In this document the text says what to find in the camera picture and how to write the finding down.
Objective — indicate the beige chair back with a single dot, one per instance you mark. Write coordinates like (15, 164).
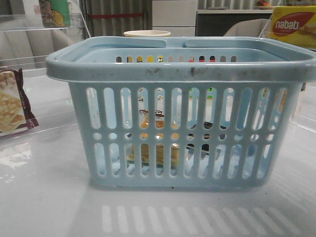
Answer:
(249, 28)

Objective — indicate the clear acrylic shelf left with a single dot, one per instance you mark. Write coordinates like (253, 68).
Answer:
(25, 42)

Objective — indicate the packaged bread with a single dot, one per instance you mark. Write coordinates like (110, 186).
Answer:
(145, 153)

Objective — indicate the yellow nabati wafer box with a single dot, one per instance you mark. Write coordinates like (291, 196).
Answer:
(294, 25)

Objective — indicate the green cartoon snack package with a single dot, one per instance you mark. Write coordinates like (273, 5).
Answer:
(54, 13)

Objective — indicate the brown cracker package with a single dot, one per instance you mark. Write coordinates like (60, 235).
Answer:
(15, 109)

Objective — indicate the light blue plastic basket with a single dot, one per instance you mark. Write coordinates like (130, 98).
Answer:
(247, 87)

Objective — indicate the white drawer cabinet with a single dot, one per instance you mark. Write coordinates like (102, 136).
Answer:
(176, 16)

